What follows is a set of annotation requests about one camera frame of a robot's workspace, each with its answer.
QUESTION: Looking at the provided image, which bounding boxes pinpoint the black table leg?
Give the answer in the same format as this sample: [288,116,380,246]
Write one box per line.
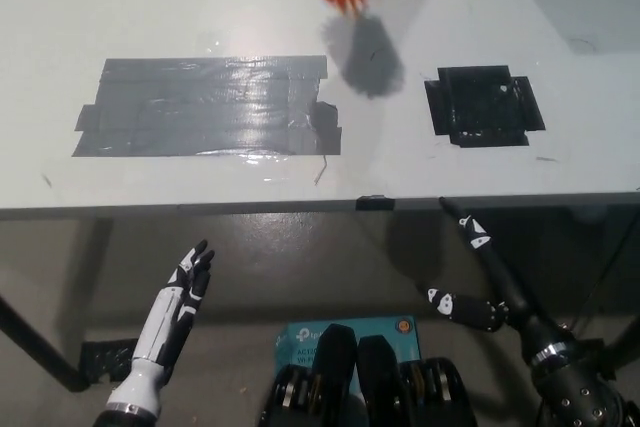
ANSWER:
[0,291,90,394]

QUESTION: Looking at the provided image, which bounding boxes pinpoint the black tape square mark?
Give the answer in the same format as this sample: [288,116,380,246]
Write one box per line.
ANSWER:
[423,64,547,150]

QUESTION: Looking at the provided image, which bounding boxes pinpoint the teal router box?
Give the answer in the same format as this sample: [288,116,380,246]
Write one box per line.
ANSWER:
[273,315,419,388]

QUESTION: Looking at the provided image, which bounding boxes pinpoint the black robot legs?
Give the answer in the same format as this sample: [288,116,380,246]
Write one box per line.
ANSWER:
[258,323,477,427]

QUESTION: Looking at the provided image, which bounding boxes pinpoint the small black tape strip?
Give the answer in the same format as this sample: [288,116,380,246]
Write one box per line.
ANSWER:
[355,194,397,213]

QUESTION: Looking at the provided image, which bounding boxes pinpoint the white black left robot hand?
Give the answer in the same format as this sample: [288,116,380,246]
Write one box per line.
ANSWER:
[106,239,217,419]

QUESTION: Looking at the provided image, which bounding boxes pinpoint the grey duct tape patch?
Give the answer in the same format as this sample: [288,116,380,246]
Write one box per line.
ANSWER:
[71,55,344,159]

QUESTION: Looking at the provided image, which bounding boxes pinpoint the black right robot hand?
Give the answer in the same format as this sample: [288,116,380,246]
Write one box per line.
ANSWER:
[426,196,582,366]

